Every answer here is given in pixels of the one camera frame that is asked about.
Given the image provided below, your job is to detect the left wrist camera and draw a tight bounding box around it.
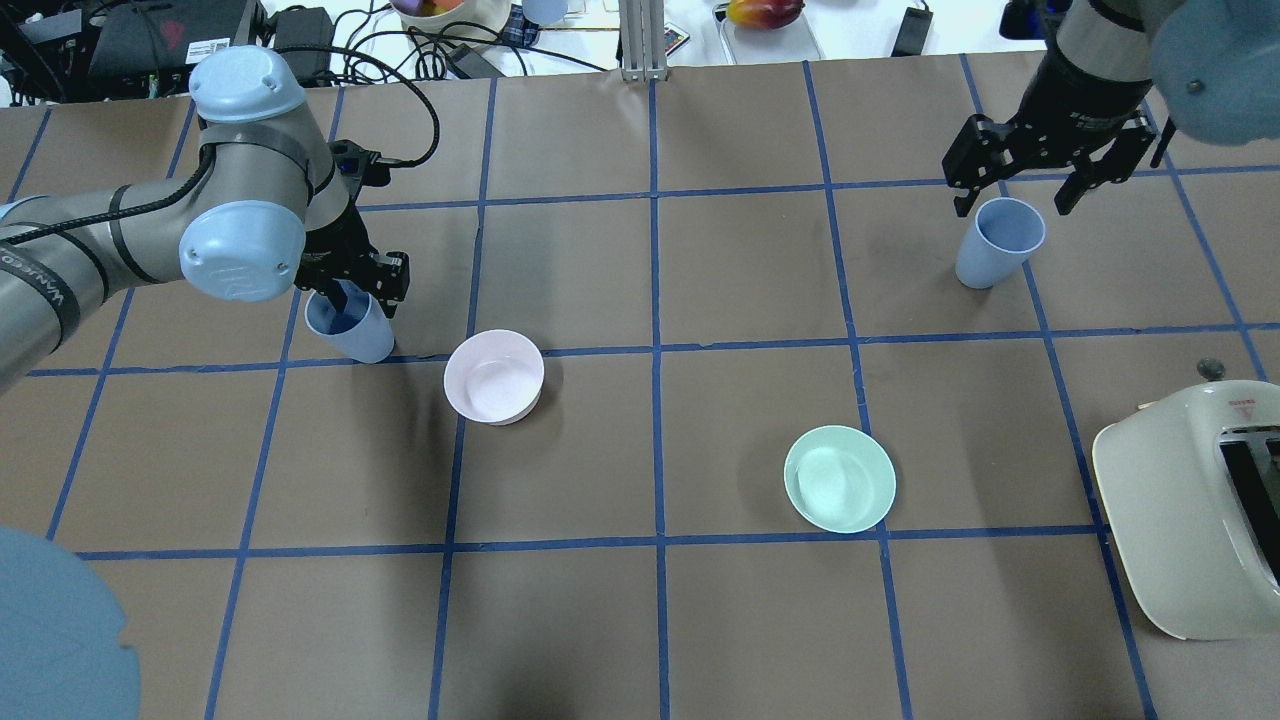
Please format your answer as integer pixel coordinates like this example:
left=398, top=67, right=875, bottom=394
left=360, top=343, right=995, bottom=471
left=329, top=138, right=390, bottom=196

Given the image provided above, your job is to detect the blue cup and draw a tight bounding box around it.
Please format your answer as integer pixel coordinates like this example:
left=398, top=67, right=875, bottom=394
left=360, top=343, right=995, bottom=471
left=955, top=197, right=1047, bottom=290
left=303, top=281, right=396, bottom=364
left=521, top=0, right=570, bottom=27

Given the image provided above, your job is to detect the mint green bowl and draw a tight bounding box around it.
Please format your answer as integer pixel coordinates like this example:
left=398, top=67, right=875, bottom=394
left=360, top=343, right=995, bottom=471
left=783, top=425, right=899, bottom=534

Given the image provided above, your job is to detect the cream white toaster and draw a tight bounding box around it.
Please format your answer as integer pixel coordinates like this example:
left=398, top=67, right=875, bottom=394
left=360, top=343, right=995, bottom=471
left=1091, top=357, right=1279, bottom=641

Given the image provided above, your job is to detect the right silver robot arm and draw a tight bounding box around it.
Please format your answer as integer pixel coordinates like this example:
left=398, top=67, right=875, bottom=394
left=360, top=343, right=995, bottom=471
left=941, top=1, right=1279, bottom=218

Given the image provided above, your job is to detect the aluminium frame post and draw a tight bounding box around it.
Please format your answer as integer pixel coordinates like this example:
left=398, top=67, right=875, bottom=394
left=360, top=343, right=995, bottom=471
left=618, top=0, right=669, bottom=82

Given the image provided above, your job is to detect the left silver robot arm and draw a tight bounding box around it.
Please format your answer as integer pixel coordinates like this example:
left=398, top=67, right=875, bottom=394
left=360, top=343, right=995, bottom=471
left=1, top=45, right=440, bottom=719

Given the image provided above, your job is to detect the metal tray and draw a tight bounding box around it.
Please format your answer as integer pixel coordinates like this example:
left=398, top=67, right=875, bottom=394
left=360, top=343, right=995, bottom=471
left=713, top=1, right=822, bottom=65

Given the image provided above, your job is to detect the blue cup on side table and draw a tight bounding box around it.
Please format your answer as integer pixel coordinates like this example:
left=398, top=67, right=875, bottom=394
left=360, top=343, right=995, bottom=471
left=521, top=0, right=570, bottom=27

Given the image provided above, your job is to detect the bowl of foam blocks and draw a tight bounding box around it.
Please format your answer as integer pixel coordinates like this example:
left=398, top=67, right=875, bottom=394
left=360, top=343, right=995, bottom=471
left=388, top=1, right=512, bottom=47

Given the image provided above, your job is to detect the small remote control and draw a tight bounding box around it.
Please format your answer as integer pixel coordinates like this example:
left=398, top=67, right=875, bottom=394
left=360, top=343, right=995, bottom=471
left=663, top=23, right=690, bottom=56

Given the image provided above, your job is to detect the black power adapter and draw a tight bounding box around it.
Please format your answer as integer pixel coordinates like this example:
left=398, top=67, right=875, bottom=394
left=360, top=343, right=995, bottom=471
left=890, top=6, right=934, bottom=56

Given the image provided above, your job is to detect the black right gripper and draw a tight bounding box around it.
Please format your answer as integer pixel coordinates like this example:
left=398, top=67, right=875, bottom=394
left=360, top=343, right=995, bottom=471
left=942, top=47, right=1158, bottom=218

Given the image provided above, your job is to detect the pink bowl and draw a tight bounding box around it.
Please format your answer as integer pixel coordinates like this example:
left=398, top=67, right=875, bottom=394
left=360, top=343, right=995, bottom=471
left=443, top=329, right=545, bottom=427

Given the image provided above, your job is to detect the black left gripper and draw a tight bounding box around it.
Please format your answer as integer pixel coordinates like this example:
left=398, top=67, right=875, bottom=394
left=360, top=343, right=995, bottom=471
left=294, top=205, right=411, bottom=329

